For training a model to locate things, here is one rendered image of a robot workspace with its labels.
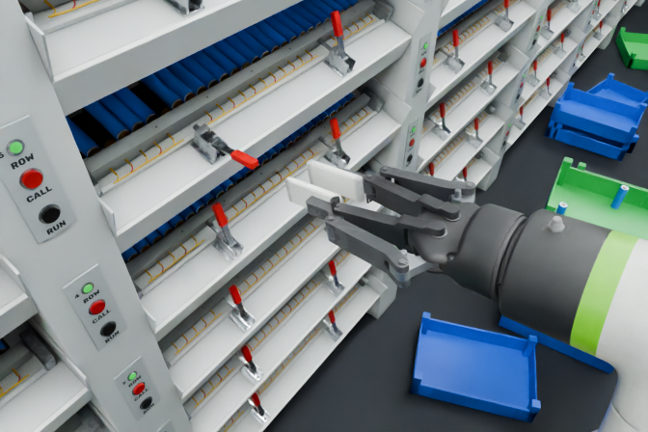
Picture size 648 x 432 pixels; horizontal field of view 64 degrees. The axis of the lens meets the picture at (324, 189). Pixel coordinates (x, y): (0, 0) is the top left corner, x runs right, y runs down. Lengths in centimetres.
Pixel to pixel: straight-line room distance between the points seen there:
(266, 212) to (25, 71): 47
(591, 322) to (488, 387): 110
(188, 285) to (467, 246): 45
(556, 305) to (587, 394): 118
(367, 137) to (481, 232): 60
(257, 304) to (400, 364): 62
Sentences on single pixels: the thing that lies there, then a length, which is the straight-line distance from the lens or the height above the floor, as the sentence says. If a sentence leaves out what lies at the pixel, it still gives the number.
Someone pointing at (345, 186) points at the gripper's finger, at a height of 93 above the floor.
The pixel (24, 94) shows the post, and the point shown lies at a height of 106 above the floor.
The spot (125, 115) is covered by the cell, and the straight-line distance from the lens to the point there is 67.
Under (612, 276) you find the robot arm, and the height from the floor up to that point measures 101.
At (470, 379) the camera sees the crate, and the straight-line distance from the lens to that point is 149.
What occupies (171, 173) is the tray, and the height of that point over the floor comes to 88.
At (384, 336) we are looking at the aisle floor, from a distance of 152.
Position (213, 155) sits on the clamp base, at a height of 89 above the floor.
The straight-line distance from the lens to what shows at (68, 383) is 73.
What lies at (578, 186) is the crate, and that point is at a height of 41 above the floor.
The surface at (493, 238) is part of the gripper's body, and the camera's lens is 42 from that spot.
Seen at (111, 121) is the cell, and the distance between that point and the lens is 66.
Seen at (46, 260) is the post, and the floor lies 90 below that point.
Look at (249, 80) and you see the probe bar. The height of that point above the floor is 92.
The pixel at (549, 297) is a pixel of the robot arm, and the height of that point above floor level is 98.
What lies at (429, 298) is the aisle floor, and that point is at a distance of 161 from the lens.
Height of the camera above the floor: 128
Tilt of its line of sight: 42 degrees down
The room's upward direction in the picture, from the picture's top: straight up
